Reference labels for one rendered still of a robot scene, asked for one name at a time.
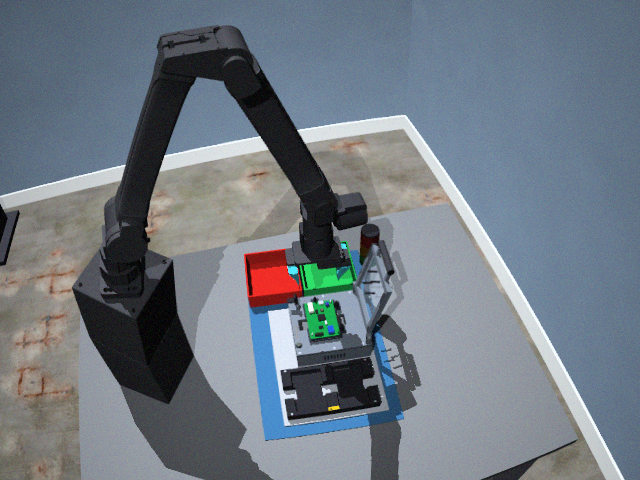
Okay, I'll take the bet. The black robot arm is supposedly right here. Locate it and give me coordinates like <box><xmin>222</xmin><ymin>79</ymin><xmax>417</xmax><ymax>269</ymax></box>
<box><xmin>99</xmin><ymin>25</ymin><xmax>368</xmax><ymax>299</ymax></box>

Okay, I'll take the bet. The green bin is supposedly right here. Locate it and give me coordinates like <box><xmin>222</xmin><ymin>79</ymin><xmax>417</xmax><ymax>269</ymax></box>
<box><xmin>299</xmin><ymin>241</ymin><xmax>357</xmax><ymax>297</ymax></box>

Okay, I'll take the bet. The green circuit board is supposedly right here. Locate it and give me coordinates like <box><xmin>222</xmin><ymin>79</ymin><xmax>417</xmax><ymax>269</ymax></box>
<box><xmin>304</xmin><ymin>300</ymin><xmax>340</xmax><ymax>339</ymax></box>

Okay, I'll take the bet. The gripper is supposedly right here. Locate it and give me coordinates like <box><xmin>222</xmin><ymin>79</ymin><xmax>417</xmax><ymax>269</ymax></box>
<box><xmin>285</xmin><ymin>233</ymin><xmax>351</xmax><ymax>285</ymax></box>

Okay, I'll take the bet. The red bin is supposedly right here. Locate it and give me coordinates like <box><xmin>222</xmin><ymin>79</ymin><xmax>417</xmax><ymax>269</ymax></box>
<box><xmin>244</xmin><ymin>249</ymin><xmax>303</xmax><ymax>308</ymax></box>

